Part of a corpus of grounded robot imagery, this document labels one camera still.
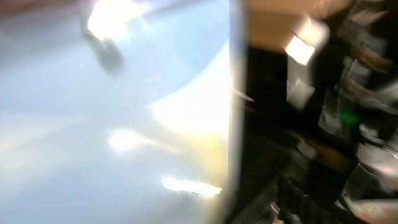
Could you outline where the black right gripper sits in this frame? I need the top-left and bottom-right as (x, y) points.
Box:
(229, 0), (397, 223)

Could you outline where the blue Samsung Galaxy smartphone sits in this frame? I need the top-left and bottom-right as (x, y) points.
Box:
(1, 0), (245, 223)

